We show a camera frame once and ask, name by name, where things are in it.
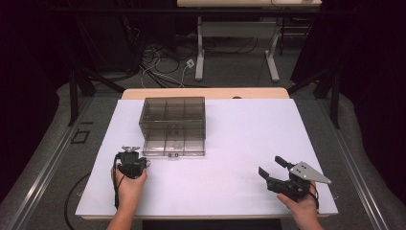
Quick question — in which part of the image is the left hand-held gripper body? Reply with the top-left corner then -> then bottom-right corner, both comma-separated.
116,146 -> 152,179

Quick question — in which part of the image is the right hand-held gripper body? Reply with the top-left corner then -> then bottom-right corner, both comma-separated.
266,161 -> 332,202

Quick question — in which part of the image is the transparent grey drawer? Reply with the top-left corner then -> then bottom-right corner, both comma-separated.
142,128 -> 207,158
139,120 -> 207,131

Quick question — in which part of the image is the transparent grey drawer box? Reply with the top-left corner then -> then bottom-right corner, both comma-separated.
138,96 -> 207,142

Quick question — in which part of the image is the person's right hand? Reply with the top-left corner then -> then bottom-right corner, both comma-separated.
276,183 -> 320,219

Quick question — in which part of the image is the person's left hand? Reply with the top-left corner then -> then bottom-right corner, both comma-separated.
110,169 -> 148,211

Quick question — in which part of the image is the white table mat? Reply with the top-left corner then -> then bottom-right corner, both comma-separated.
75,98 -> 339,218

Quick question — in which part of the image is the black metal stand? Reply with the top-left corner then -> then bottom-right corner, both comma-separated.
67,67 -> 126,127
286,66 -> 342,129

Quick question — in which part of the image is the dark stool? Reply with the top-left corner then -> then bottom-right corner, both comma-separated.
278,16 -> 313,58

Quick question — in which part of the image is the white desk with metal legs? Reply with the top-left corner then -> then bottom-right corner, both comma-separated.
176,0 -> 323,82

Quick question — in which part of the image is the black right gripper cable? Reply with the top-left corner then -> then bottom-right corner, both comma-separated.
308,182 -> 320,211

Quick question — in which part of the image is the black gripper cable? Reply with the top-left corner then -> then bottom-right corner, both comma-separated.
308,182 -> 320,211
112,152 -> 126,210

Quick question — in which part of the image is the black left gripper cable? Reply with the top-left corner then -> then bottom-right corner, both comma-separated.
112,152 -> 126,210

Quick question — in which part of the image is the aluminium floor rail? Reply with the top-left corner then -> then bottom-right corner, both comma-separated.
316,98 -> 390,230
9,95 -> 94,230

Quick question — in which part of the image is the black floor cable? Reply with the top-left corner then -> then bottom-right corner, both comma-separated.
63,172 -> 92,230

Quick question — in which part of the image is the tangle of floor cables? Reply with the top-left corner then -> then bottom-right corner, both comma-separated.
137,42 -> 196,89

